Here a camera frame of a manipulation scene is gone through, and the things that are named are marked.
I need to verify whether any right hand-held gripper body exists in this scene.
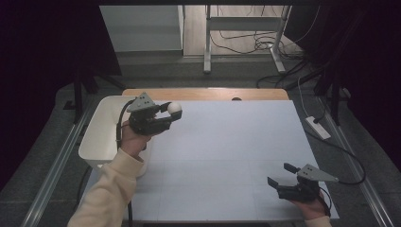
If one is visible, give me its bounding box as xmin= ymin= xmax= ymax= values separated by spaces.
xmin=277 ymin=164 xmax=340 ymax=203

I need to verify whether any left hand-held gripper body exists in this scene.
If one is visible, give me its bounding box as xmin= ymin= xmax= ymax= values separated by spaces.
xmin=126 ymin=91 xmax=174 ymax=136

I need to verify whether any white egg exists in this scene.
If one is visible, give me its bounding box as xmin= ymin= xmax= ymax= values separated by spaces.
xmin=166 ymin=101 xmax=183 ymax=115

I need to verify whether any white plastic bin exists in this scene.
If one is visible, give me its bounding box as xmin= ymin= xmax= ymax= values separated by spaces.
xmin=78 ymin=95 xmax=153 ymax=178

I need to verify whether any person's right hand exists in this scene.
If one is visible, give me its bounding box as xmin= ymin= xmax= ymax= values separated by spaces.
xmin=291 ymin=192 xmax=332 ymax=221

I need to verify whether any person's left hand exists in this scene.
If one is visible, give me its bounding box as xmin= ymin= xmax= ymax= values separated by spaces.
xmin=120 ymin=121 xmax=152 ymax=160

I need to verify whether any white power strip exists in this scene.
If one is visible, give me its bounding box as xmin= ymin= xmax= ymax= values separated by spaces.
xmin=305 ymin=115 xmax=332 ymax=141

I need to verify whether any pale blue table mat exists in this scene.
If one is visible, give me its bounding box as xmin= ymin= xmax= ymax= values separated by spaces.
xmin=79 ymin=99 xmax=340 ymax=221

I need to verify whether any black stand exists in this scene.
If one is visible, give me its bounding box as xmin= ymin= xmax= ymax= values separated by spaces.
xmin=62 ymin=67 xmax=127 ymax=125
xmin=311 ymin=62 xmax=344 ymax=127

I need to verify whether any white cabinet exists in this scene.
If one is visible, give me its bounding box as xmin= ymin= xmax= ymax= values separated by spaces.
xmin=99 ymin=5 xmax=185 ymax=53

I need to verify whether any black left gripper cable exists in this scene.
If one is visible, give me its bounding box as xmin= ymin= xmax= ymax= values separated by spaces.
xmin=115 ymin=98 xmax=136 ymax=227

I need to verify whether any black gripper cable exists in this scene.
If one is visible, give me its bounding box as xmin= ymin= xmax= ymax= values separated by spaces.
xmin=304 ymin=128 xmax=367 ymax=186
xmin=115 ymin=98 xmax=136 ymax=227

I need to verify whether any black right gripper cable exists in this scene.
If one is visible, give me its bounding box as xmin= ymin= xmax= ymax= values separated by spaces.
xmin=304 ymin=128 xmax=367 ymax=186

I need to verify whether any metal floor rail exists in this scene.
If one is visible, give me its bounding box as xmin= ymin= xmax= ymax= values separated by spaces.
xmin=20 ymin=107 xmax=93 ymax=227
xmin=318 ymin=97 xmax=389 ymax=227

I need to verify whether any white power strip cable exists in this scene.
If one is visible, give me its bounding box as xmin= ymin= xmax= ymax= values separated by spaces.
xmin=297 ymin=77 xmax=310 ymax=118

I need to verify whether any tangle of floor cables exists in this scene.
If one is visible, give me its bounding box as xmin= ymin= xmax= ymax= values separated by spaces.
xmin=209 ymin=29 xmax=305 ymax=61

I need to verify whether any white metal desk frame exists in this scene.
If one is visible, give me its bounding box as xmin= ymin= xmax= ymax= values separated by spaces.
xmin=202 ymin=5 xmax=292 ymax=75

